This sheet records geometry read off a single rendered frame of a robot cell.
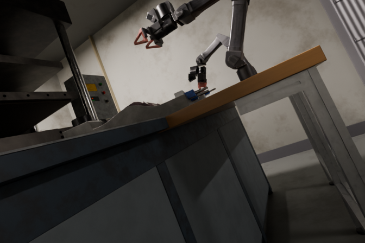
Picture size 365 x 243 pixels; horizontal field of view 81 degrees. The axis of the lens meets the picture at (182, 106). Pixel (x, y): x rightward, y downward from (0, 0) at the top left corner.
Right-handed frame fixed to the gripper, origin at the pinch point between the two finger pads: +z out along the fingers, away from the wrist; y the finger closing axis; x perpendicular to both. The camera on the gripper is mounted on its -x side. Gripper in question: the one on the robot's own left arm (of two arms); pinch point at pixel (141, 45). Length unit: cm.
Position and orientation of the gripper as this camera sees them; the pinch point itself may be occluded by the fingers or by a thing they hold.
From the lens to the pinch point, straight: 109.9
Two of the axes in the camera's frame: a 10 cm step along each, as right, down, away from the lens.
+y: -4.0, 0.6, -9.1
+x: 4.0, 9.1, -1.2
